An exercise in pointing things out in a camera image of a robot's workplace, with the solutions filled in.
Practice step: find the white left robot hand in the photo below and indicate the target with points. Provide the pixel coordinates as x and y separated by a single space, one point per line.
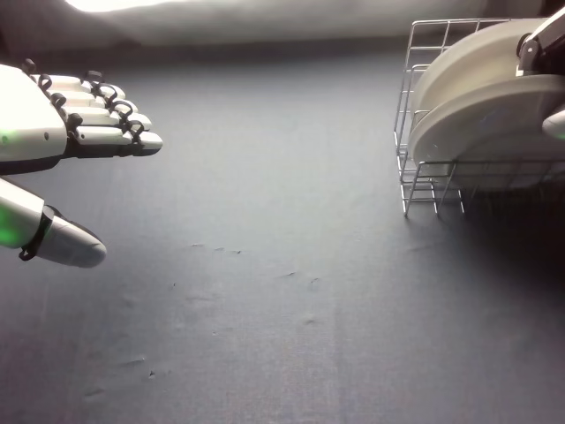
26 119

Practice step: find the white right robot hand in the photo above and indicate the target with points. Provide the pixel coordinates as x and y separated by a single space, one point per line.
540 48

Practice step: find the white plate with dark rim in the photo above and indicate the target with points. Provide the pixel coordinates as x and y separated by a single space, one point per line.
468 57
476 123

